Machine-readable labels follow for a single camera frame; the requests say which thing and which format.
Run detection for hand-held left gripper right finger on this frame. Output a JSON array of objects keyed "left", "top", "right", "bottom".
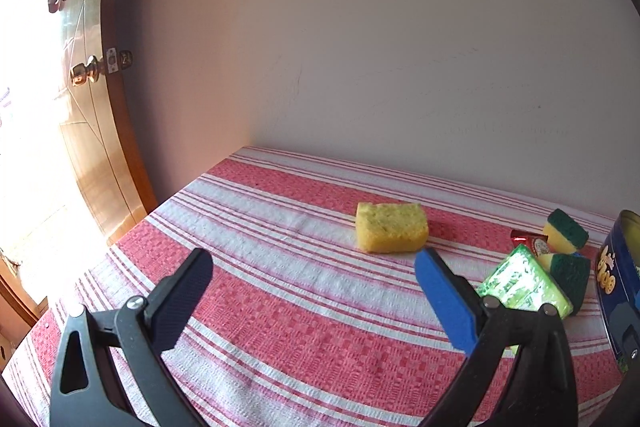
[{"left": 414, "top": 248, "right": 579, "bottom": 427}]

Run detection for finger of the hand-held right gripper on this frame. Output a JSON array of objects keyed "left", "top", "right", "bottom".
[{"left": 607, "top": 287, "right": 640, "bottom": 373}]

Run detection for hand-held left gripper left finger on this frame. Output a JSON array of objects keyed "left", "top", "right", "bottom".
[{"left": 48, "top": 248, "right": 214, "bottom": 427}]

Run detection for blue round cookie tin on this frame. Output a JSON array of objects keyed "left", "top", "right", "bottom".
[{"left": 595, "top": 209, "right": 640, "bottom": 375}]

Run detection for green tissue pack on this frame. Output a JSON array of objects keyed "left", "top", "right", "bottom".
[{"left": 475, "top": 243, "right": 574, "bottom": 320}]

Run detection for green yellow scouring sponge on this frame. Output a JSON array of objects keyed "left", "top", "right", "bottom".
[
  {"left": 536, "top": 252, "right": 592, "bottom": 315},
  {"left": 542, "top": 208, "right": 590, "bottom": 255}
]

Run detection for rectangular yellow sponge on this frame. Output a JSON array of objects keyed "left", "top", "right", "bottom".
[{"left": 355, "top": 201, "right": 431, "bottom": 254}]

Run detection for red candy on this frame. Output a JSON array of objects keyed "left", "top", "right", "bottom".
[{"left": 510, "top": 229, "right": 553, "bottom": 257}]

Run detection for red white striped tablecloth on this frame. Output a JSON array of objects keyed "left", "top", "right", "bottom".
[{"left": 2, "top": 146, "right": 626, "bottom": 427}]

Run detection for wooden door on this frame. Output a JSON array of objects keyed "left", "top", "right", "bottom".
[{"left": 0, "top": 0, "right": 158, "bottom": 328}]

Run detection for brass door knob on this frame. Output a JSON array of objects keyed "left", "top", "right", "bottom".
[{"left": 70, "top": 55, "right": 103, "bottom": 88}]

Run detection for door latch plate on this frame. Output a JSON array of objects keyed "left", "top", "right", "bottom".
[{"left": 106, "top": 48, "right": 134, "bottom": 72}]

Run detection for wooden door frame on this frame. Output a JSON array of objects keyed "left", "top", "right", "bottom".
[{"left": 0, "top": 259, "right": 51, "bottom": 328}]

